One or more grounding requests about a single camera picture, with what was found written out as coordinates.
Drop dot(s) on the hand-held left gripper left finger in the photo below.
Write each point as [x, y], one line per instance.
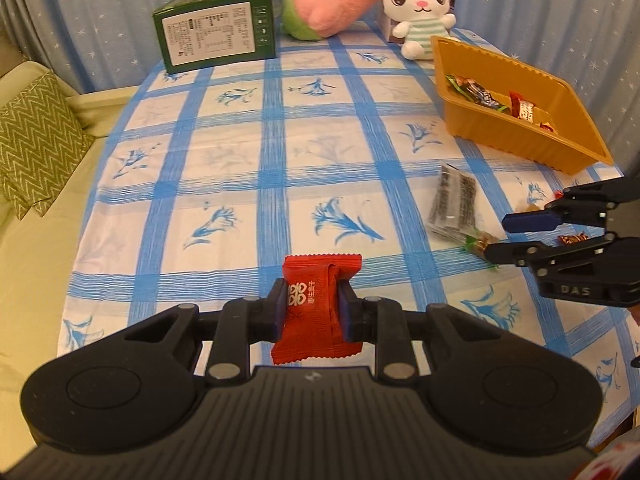
[276, 305]

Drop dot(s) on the yellow plastic tray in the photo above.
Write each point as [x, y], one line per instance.
[500, 135]

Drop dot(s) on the green chevron cushion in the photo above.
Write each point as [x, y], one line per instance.
[35, 135]

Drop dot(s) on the green cardboard box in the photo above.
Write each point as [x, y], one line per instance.
[215, 35]

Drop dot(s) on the red snack packet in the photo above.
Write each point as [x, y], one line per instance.
[310, 305]

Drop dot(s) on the black snack packet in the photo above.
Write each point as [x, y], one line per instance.
[452, 200]

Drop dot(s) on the white bunny plush toy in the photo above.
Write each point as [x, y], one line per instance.
[420, 0]

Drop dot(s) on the cream sofa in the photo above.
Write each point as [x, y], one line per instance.
[40, 260]

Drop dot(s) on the pink peach plush toy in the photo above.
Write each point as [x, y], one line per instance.
[330, 5]

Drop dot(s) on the blue checkered floral tablecloth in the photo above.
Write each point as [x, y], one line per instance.
[240, 170]

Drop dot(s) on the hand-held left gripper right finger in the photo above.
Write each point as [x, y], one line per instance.
[346, 310]

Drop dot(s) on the small green brown candy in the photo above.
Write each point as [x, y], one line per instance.
[475, 245]

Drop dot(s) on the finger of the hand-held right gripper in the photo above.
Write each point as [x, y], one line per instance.
[505, 252]
[530, 221]

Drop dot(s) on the long green dark candy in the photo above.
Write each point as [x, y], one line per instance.
[477, 92]

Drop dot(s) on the red orange candy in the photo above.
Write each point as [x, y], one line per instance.
[574, 239]

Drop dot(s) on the red white-label twist candy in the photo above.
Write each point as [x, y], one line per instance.
[525, 110]

